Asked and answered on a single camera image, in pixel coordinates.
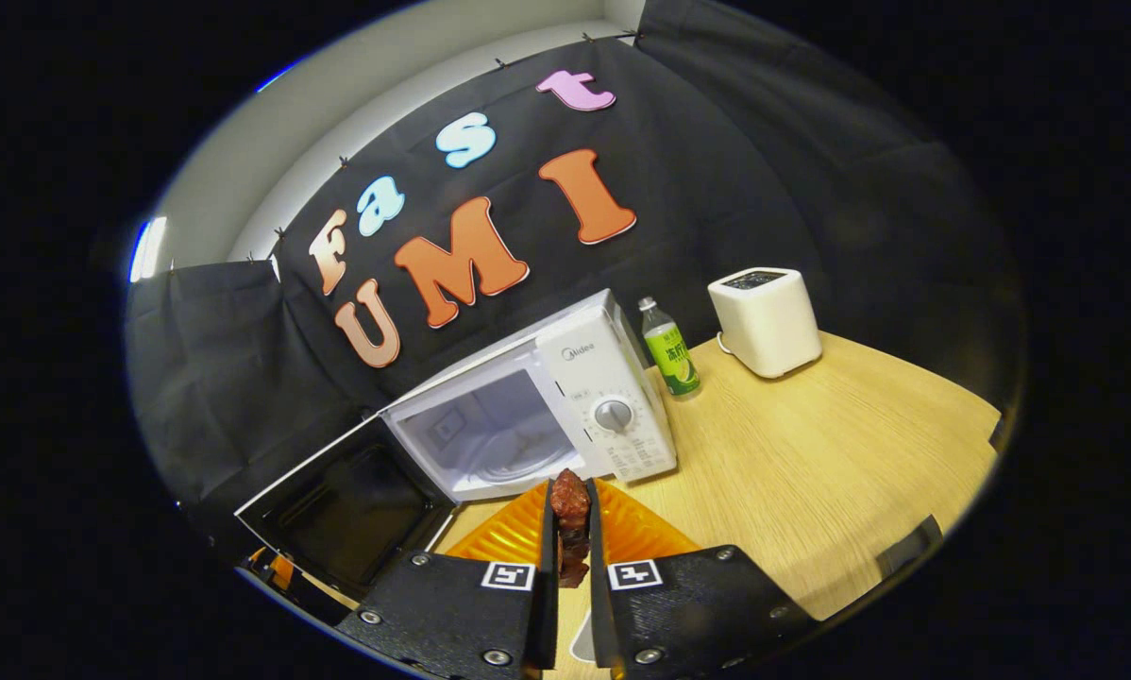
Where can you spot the white toaster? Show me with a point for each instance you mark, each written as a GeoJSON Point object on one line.
{"type": "Point", "coordinates": [768, 321]}

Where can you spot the red braised meat piece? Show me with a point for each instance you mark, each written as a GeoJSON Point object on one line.
{"type": "Point", "coordinates": [570, 505]}

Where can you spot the glass microwave turntable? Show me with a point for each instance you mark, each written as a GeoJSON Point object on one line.
{"type": "Point", "coordinates": [528, 465]}

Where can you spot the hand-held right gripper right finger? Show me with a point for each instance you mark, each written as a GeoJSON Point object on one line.
{"type": "Point", "coordinates": [599, 604]}

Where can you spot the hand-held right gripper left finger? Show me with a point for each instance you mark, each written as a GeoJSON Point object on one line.
{"type": "Point", "coordinates": [547, 586]}

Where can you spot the green label drink bottle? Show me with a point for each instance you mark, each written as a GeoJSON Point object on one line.
{"type": "Point", "coordinates": [674, 364]}

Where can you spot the white microwave oven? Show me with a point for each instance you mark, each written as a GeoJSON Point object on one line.
{"type": "Point", "coordinates": [584, 378]}

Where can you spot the small white square dish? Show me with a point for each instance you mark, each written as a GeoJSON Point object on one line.
{"type": "Point", "coordinates": [584, 642]}

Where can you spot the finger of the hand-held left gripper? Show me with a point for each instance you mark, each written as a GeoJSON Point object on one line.
{"type": "Point", "coordinates": [279, 569]}

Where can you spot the narrow ceiling light strip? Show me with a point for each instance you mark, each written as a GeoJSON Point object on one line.
{"type": "Point", "coordinates": [148, 250]}

